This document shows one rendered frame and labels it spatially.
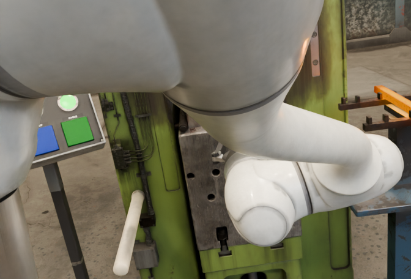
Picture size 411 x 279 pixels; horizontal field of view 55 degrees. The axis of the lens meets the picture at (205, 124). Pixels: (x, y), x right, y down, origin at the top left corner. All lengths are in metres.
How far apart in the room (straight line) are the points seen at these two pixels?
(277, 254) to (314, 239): 0.29
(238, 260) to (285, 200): 0.93
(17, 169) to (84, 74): 0.07
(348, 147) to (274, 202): 0.16
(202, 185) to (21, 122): 1.17
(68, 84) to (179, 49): 0.05
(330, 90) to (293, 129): 1.17
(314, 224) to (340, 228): 0.12
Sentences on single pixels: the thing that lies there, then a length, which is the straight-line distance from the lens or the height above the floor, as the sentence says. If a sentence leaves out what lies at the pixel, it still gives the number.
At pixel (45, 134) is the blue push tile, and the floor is 1.02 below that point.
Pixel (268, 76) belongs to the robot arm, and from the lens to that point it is 0.19.
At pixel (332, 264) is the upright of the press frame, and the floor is 0.15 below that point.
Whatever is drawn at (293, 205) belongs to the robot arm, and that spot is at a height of 1.00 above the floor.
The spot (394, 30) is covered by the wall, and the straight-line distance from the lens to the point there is 8.07.
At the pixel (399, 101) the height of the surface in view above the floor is 0.95.
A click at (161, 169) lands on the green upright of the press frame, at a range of 1.55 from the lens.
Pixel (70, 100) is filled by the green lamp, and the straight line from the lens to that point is 1.24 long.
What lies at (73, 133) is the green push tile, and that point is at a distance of 1.21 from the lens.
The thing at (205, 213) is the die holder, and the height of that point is 0.62.
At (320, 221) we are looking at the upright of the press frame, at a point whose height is 0.38.
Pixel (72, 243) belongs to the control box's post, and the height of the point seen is 0.60.
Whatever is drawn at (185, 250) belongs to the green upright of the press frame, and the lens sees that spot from 1.73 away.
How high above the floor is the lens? 1.34
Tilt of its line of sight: 18 degrees down
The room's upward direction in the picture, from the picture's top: 8 degrees counter-clockwise
